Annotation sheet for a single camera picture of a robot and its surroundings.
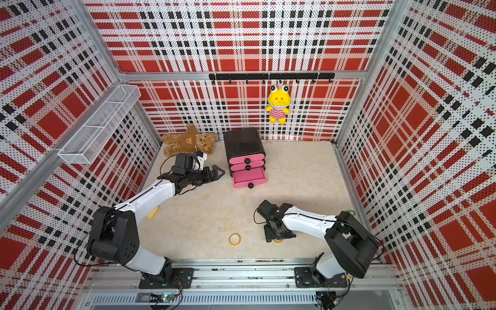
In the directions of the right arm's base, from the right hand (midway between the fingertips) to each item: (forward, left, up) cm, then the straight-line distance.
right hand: (279, 235), depth 84 cm
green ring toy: (+12, -36, -2) cm, 38 cm away
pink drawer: (+32, +15, +9) cm, 37 cm away
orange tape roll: (-1, +20, 0) cm, 20 cm away
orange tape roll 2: (-3, +1, +1) cm, 3 cm away
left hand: (+24, +27, +14) cm, 38 cm away
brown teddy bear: (+51, +50, +8) cm, 72 cm away
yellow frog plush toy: (+53, -1, +34) cm, 64 cm away
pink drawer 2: (+29, +14, +1) cm, 33 cm away
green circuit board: (-23, +43, +2) cm, 49 cm away
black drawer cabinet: (+42, +18, +16) cm, 49 cm away
